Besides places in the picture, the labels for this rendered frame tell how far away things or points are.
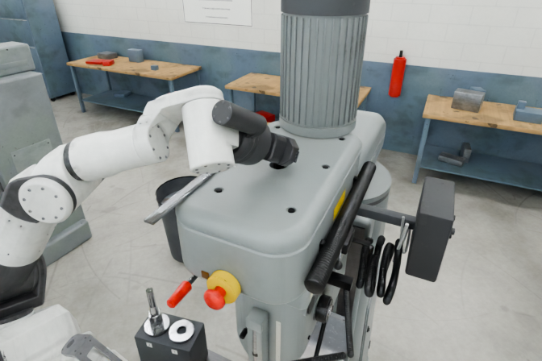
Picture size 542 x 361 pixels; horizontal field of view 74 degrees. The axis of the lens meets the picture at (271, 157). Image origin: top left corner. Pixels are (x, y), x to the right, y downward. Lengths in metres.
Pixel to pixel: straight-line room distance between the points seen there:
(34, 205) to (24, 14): 7.24
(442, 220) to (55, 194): 0.81
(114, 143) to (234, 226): 0.22
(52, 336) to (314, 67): 0.75
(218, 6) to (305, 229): 5.28
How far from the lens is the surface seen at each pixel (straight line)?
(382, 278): 1.11
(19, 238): 0.73
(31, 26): 7.81
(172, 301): 0.73
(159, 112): 0.55
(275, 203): 0.63
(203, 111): 0.52
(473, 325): 3.17
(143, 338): 1.49
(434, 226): 0.98
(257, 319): 0.89
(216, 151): 0.50
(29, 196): 0.63
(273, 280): 0.62
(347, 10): 0.81
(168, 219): 3.02
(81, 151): 0.59
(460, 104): 4.48
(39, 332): 0.85
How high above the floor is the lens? 2.25
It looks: 28 degrees down
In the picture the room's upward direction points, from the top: straight up
